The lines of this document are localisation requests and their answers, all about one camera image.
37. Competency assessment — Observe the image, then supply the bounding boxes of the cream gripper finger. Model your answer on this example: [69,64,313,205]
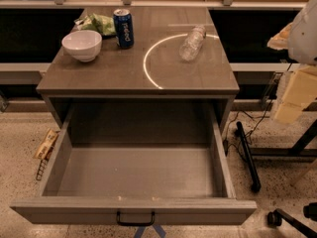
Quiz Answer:
[273,65,317,124]
[266,23,292,51]

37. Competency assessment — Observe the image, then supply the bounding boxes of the blue pepsi can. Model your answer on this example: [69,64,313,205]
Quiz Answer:
[113,9,134,49]

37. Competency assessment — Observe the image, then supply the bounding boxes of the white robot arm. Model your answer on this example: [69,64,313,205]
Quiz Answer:
[267,0,317,124]

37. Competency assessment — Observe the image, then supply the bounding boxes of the grey open top drawer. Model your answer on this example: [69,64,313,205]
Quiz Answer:
[11,100,257,225]

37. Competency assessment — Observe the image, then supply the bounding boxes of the clear plastic water bottle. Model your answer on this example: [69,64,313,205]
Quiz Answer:
[179,25,206,61]

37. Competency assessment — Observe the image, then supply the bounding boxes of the grey wooden cabinet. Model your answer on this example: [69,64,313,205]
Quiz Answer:
[37,7,239,123]

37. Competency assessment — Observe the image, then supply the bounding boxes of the black chair base leg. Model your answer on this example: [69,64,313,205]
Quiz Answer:
[236,121,262,192]

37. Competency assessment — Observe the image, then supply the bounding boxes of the green chip bag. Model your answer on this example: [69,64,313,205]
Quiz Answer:
[74,13,116,36]

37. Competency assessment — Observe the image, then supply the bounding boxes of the white ceramic bowl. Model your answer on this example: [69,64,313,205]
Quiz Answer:
[61,30,102,62]

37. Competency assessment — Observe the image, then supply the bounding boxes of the blue floor tape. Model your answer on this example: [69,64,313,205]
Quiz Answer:
[134,225,166,238]

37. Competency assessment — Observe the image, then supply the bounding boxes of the yellow snack packets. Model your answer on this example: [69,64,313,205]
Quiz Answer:
[34,129,58,160]

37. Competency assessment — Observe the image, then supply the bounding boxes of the black power cable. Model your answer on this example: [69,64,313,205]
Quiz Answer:
[222,62,295,157]

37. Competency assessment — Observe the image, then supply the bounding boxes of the black drawer handle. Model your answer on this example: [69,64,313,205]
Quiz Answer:
[116,211,156,227]

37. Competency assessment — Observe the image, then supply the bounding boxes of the wire snack basket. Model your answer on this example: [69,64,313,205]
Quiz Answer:
[36,150,53,181]

